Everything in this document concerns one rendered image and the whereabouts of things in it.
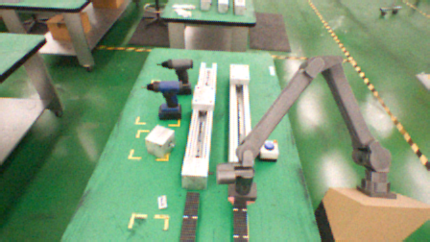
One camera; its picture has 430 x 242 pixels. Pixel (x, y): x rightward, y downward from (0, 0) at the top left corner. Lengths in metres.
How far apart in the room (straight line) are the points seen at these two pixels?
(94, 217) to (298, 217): 0.77
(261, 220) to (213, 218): 0.18
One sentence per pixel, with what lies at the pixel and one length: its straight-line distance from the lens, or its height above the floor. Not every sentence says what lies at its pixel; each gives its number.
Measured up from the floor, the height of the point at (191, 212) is 0.81.
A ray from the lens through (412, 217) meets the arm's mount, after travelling 1.06.
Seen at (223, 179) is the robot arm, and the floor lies 1.00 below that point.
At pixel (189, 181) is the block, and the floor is 0.83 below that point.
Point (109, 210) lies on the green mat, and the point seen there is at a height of 0.78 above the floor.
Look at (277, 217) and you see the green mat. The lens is 1.09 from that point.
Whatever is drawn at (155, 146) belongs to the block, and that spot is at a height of 0.85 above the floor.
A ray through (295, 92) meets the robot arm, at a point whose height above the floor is 1.20.
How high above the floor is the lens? 1.71
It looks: 42 degrees down
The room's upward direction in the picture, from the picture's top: 3 degrees clockwise
